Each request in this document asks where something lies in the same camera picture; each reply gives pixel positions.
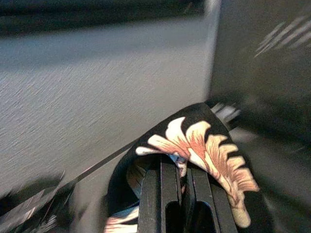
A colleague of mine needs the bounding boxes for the grey top-load washing machine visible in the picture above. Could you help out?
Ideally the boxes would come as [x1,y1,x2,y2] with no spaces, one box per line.
[208,99,311,233]

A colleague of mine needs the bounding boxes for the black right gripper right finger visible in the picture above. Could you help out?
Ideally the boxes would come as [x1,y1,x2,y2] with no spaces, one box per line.
[184,167,240,233]

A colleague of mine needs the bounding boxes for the dark glass washer lid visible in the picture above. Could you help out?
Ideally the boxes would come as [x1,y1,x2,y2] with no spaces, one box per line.
[210,0,311,149]

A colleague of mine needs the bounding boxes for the black floral print garment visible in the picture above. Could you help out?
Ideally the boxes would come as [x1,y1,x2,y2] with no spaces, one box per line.
[0,101,275,233]

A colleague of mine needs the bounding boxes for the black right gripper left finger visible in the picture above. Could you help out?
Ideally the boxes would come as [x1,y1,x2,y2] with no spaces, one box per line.
[138,155,183,233]

